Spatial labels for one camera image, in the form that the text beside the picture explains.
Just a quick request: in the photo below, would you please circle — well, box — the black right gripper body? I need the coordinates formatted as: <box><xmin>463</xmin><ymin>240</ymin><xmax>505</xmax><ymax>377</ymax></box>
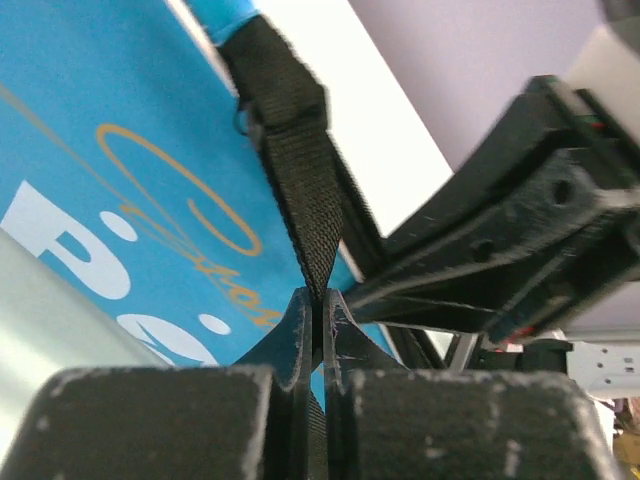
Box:
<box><xmin>489</xmin><ymin>75</ymin><xmax>639</xmax><ymax>341</ymax></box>

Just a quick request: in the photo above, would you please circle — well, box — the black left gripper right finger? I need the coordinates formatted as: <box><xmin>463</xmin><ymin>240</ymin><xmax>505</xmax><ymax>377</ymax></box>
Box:
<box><xmin>323</xmin><ymin>290</ymin><xmax>621</xmax><ymax>479</ymax></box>

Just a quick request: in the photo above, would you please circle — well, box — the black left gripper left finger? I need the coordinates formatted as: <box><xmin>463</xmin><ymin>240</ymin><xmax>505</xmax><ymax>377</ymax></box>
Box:
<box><xmin>1</xmin><ymin>289</ymin><xmax>312</xmax><ymax>479</ymax></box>

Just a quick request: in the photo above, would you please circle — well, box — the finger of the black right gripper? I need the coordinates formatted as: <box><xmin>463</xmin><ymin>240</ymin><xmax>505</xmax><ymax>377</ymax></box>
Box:
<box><xmin>346</xmin><ymin>75</ymin><xmax>596</xmax><ymax>305</ymax></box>
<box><xmin>346</xmin><ymin>209</ymin><xmax>630</xmax><ymax>335</ymax></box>

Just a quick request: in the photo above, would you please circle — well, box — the black bag shoulder strap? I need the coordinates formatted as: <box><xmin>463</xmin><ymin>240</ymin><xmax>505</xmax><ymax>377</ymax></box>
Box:
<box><xmin>217</xmin><ymin>14</ymin><xmax>381</xmax><ymax>480</ymax></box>

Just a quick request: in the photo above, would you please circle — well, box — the blue sport racket bag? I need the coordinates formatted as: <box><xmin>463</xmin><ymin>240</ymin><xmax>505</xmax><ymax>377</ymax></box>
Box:
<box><xmin>0</xmin><ymin>0</ymin><xmax>401</xmax><ymax>371</ymax></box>

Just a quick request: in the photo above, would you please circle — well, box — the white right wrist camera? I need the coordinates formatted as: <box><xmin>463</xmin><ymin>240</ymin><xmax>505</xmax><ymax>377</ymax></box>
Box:
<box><xmin>563</xmin><ymin>0</ymin><xmax>639</xmax><ymax>142</ymax></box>

